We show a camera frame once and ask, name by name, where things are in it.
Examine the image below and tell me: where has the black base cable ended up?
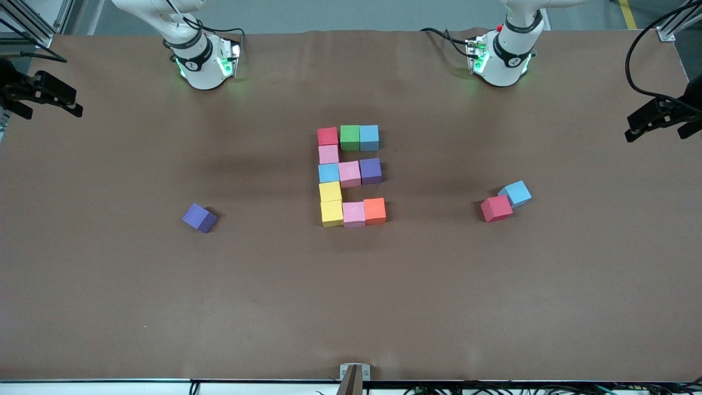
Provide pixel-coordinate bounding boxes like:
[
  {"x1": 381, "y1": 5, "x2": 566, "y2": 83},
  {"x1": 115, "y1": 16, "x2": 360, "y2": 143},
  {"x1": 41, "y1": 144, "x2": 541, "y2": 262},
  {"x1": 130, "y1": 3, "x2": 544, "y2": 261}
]
[{"x1": 420, "y1": 27, "x2": 473, "y2": 58}]

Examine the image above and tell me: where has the aluminium frame extrusion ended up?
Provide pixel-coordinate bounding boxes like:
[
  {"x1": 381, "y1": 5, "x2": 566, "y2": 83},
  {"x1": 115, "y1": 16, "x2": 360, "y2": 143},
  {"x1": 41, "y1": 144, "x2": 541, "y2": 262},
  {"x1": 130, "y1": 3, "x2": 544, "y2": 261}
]
[
  {"x1": 656, "y1": 0, "x2": 702, "y2": 43},
  {"x1": 0, "y1": 0, "x2": 54, "y2": 49},
  {"x1": 53, "y1": 0, "x2": 88, "y2": 35}
]

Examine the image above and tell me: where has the orange foam cube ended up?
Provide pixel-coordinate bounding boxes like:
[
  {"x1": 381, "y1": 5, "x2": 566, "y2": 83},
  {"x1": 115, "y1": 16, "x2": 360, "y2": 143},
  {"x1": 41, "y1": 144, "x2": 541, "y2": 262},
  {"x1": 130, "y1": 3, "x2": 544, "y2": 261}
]
[{"x1": 363, "y1": 198, "x2": 387, "y2": 225}]

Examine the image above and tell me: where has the brown table cover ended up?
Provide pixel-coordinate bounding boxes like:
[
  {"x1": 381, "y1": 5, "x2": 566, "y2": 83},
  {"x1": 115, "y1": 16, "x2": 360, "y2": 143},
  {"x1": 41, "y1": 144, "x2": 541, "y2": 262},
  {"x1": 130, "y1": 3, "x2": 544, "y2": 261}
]
[{"x1": 0, "y1": 27, "x2": 702, "y2": 382}]

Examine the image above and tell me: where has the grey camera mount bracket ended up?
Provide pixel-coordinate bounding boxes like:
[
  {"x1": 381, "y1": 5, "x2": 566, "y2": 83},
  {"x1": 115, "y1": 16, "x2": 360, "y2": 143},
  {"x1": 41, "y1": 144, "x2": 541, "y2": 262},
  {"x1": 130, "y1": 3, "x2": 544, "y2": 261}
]
[{"x1": 336, "y1": 363, "x2": 372, "y2": 395}]

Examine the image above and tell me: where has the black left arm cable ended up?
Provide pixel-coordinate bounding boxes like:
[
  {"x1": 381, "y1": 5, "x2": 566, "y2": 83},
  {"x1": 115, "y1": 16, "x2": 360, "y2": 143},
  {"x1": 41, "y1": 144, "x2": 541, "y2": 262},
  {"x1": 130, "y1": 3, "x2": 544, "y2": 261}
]
[{"x1": 625, "y1": 0, "x2": 702, "y2": 102}]

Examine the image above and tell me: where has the purple foam cube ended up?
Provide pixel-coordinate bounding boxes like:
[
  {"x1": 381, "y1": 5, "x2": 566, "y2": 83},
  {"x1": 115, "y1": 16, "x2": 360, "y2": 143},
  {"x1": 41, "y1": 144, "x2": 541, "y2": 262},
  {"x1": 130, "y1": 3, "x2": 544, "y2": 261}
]
[
  {"x1": 359, "y1": 158, "x2": 383, "y2": 185},
  {"x1": 182, "y1": 203, "x2": 217, "y2": 234}
]

